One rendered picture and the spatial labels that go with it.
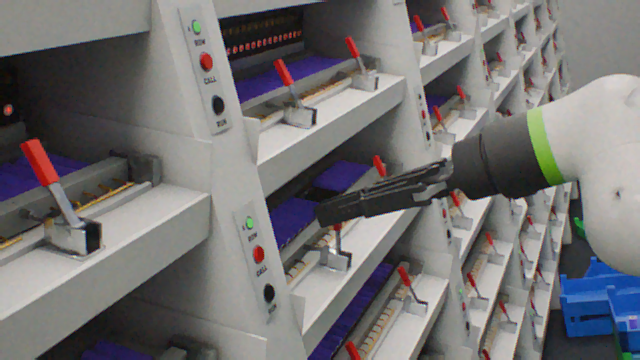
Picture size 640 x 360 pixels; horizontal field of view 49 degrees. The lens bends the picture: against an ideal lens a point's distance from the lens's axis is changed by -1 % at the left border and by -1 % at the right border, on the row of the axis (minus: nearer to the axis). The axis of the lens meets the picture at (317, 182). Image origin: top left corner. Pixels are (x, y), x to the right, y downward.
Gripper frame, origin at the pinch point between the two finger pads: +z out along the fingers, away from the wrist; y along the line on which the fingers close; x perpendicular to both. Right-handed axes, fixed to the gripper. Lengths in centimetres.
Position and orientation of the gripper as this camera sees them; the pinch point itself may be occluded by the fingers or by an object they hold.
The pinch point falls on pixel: (343, 208)
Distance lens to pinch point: 92.8
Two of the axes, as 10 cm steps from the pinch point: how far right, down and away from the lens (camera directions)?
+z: -8.5, 2.8, 4.5
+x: -3.8, -9.2, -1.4
